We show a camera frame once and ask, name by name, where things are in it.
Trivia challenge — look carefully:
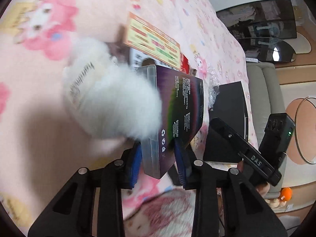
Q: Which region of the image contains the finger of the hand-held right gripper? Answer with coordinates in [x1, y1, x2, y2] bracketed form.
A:
[209, 118, 250, 159]

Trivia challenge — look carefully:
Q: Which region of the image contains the orange plush toy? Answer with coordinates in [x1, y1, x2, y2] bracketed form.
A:
[270, 187, 293, 211]

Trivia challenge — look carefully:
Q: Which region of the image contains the red patterned envelope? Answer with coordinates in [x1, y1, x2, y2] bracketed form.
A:
[178, 52, 190, 76]

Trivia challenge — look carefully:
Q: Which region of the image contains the white fluffy pouch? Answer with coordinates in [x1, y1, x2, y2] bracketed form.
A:
[62, 37, 163, 153]

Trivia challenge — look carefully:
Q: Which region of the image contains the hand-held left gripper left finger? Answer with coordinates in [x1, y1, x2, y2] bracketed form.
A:
[28, 141, 143, 237]

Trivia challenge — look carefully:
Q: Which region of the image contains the clear bubble wrap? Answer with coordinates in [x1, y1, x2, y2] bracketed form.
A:
[204, 64, 221, 109]

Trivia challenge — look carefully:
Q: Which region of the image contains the black storage box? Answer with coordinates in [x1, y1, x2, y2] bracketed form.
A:
[203, 81, 249, 164]

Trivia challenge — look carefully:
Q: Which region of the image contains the purple black box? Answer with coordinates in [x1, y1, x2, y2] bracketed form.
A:
[139, 64, 205, 180]

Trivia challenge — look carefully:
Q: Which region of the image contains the grey sofa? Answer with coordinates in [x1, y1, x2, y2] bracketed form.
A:
[246, 62, 287, 198]

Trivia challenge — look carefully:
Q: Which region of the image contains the black glass TV cabinet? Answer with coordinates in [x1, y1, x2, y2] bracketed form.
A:
[217, 0, 297, 63]

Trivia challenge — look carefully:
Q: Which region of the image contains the round pink side table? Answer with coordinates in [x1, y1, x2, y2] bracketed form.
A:
[286, 96, 316, 166]

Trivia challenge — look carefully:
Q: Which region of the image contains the pink printed blanket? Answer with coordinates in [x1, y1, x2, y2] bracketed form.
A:
[0, 0, 250, 237]

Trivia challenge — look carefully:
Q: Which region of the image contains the person's right hand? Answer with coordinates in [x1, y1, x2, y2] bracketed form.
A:
[236, 161, 270, 199]

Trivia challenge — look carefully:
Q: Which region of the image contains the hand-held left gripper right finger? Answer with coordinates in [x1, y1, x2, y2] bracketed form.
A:
[173, 140, 288, 237]

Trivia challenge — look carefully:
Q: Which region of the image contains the cartoon character sticker card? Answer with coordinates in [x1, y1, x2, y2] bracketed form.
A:
[129, 47, 161, 70]

